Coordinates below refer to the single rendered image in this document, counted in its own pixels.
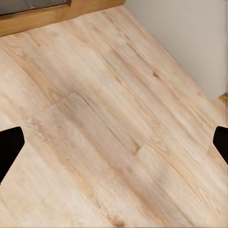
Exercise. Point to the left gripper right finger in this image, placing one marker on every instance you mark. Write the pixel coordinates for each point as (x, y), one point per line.
(220, 140)

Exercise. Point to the door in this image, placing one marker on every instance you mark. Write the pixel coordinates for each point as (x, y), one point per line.
(21, 15)

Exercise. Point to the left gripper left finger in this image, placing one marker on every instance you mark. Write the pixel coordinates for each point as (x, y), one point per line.
(11, 143)

